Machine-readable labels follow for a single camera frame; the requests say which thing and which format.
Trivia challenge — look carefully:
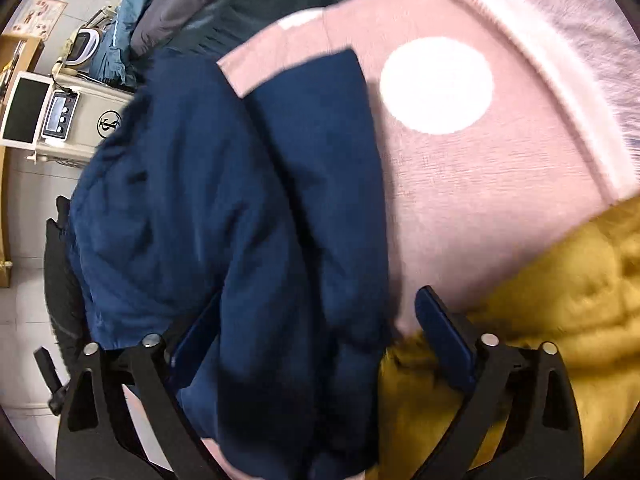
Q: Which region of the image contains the black handle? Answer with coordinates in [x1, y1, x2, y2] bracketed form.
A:
[32, 346, 68, 413]

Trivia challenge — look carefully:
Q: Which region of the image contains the grey purple cloth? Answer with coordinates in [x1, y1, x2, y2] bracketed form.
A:
[130, 0, 241, 56]

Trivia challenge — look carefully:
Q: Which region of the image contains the navy blue padded jacket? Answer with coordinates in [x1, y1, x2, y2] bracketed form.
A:
[67, 47, 393, 480]

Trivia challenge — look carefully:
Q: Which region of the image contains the white framed screen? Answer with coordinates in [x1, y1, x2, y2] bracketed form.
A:
[0, 72, 53, 150]

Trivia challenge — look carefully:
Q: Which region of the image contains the wooden furniture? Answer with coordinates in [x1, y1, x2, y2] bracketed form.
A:
[0, 34, 45, 288]

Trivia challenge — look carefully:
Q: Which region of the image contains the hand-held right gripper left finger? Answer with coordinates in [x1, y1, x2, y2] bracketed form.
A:
[55, 291, 224, 480]

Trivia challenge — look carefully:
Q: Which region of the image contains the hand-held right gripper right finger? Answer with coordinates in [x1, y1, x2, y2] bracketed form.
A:
[414, 285, 585, 480]

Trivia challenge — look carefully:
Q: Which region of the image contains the pink polka dot blanket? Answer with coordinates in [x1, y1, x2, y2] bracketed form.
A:
[200, 0, 640, 480]

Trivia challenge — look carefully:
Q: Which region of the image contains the small grey display unit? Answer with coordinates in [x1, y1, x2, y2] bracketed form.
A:
[42, 91, 81, 139]

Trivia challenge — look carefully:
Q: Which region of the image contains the black quilted jacket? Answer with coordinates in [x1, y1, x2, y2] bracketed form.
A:
[42, 195, 101, 361]

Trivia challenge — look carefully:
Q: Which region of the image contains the wall poster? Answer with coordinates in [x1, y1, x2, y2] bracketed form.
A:
[15, 0, 68, 37]

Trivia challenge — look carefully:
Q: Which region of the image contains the white rounded device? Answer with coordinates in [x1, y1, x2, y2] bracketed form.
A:
[64, 29, 104, 67]

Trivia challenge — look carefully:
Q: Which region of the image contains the yellow padded jacket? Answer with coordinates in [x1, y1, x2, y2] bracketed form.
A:
[367, 197, 640, 480]

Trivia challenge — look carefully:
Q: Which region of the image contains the beige machine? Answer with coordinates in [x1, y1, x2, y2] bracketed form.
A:
[30, 67, 138, 166]

